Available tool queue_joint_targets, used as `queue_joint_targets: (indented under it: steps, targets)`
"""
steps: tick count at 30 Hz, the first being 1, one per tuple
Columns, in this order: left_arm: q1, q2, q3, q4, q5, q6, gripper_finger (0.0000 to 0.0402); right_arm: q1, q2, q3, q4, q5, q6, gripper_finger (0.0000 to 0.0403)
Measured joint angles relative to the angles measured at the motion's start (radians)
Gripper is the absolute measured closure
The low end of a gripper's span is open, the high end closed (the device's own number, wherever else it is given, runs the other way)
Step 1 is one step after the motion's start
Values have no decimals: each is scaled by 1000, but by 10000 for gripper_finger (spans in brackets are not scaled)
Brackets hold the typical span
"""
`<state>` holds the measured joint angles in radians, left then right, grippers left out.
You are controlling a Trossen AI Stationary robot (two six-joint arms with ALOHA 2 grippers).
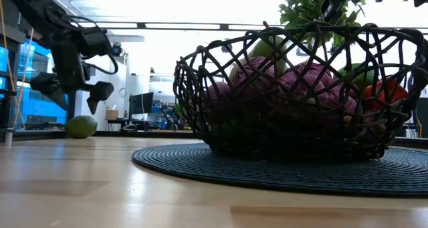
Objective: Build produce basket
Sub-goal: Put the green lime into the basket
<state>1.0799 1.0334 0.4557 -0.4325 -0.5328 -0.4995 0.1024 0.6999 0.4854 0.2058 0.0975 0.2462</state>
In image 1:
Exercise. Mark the ceiling light strip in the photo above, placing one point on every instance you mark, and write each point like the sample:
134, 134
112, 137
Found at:
167, 25

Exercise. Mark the small cardboard box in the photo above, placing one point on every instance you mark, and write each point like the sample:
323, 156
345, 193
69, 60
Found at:
111, 114

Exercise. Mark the black aluminium table frame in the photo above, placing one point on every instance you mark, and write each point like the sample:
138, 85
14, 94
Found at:
133, 133

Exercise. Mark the round black mounted camera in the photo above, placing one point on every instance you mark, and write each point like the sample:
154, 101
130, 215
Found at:
117, 50

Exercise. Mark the blue storage shelf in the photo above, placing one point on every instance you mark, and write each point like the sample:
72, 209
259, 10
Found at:
162, 114

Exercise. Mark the small green lime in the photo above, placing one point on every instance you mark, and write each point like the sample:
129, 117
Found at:
234, 127

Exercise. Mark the green speckled pear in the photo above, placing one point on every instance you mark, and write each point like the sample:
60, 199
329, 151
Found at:
264, 49

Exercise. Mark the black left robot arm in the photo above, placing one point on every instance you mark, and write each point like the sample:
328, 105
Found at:
40, 10

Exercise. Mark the potted green plant white pot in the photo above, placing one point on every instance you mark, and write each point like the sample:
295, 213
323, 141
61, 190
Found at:
301, 10

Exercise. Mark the dark office desk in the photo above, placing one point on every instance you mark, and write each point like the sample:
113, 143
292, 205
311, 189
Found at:
115, 120

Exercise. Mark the silver metal post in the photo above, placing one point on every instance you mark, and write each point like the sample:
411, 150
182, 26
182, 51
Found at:
8, 137

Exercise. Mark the large blue-tinted window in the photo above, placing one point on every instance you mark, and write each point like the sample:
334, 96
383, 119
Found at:
33, 107

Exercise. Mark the black computer monitor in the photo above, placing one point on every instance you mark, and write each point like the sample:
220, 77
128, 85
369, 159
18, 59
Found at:
142, 103

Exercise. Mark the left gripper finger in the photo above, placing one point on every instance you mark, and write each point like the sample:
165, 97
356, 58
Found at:
100, 91
45, 82

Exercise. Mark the black cabinet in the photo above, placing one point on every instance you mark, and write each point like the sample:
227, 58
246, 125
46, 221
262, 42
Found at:
422, 117

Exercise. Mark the purple cabbage pieces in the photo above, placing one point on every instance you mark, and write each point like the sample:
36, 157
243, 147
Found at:
311, 77

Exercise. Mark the orange-red chili pepper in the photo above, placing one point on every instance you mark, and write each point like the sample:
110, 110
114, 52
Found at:
384, 94

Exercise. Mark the round dark woven placemat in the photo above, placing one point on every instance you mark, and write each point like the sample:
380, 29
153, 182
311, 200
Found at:
234, 178

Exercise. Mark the dark green avocado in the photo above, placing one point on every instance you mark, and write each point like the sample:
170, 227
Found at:
82, 127

